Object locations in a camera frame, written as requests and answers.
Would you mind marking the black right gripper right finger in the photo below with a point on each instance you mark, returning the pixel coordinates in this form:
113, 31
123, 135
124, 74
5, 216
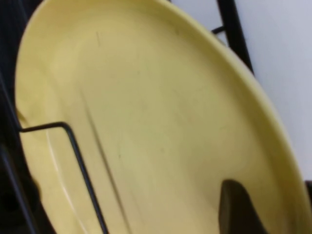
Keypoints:
309, 189

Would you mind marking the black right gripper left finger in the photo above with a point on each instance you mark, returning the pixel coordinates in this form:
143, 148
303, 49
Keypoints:
240, 209

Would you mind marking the yellow round plate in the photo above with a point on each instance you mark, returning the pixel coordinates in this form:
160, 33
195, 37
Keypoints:
158, 117

